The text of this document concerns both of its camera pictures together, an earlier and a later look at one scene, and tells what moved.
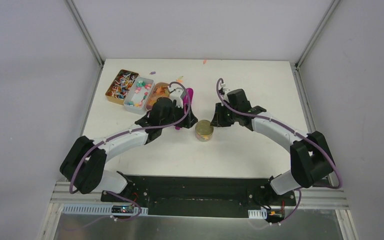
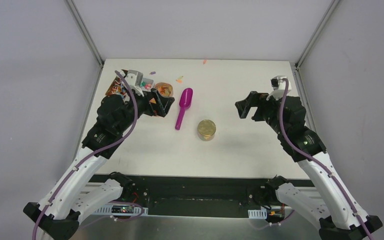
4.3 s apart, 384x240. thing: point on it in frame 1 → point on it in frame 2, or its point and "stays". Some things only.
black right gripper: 218,120 → 252,100
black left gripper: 190,117 → 153,102
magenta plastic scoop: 190,93 stays
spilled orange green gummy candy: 179,80 stays
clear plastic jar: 203,138 stays
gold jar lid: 203,128 stays
